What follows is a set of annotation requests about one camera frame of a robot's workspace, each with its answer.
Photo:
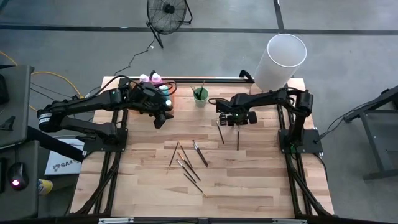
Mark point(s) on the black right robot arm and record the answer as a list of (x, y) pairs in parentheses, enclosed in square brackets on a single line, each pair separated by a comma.
[(270, 96)]

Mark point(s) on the light green plastic cup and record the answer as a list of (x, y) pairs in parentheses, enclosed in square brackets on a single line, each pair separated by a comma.
[(200, 102)]

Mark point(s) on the white printed box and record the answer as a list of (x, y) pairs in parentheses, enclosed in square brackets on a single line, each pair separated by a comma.
[(62, 165)]

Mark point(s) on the white shade wooden base lamp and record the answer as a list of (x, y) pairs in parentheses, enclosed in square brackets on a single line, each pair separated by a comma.
[(280, 68)]

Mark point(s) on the black paintbrush orange bristles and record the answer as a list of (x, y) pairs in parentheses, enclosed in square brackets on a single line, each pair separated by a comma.
[(173, 157)]

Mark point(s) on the yellow can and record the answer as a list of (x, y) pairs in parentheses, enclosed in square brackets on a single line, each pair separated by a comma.
[(46, 186)]

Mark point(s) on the thin dark paintbrush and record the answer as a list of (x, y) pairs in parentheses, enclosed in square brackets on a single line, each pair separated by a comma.
[(202, 90), (196, 93)]

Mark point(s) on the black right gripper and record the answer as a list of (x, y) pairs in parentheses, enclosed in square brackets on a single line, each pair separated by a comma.
[(233, 115)]

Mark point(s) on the large pink paint bottle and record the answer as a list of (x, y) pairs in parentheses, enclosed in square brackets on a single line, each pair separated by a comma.
[(144, 77), (156, 77)]

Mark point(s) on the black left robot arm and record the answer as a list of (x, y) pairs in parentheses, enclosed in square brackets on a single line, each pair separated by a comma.
[(77, 107)]

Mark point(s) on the thick black paintbrush silver ferrule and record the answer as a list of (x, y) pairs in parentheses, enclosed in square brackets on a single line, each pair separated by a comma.
[(186, 171)]

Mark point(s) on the black metal stand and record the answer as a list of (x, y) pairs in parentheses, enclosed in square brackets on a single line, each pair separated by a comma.
[(385, 96)]

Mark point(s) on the black table clamp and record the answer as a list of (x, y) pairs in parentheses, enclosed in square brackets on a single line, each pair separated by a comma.
[(245, 74)]

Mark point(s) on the grey desk top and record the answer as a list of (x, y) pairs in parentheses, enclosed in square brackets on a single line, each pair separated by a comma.
[(17, 102)]

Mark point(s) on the small dark brown paint bottle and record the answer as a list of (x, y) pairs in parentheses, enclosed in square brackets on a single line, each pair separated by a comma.
[(168, 103)]

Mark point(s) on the dark desk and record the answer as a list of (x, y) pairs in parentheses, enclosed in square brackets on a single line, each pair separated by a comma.
[(31, 199)]

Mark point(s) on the black floor fan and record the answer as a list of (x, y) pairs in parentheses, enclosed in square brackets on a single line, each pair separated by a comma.
[(169, 8)]

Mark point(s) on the large turquoise paint bottle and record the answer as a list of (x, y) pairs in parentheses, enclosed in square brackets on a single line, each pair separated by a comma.
[(163, 89)]

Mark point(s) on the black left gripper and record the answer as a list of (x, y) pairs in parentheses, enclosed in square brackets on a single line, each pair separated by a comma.
[(149, 98)]

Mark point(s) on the silver aluminium bar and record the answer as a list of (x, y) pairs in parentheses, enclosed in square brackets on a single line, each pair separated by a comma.
[(289, 221), (115, 220)]

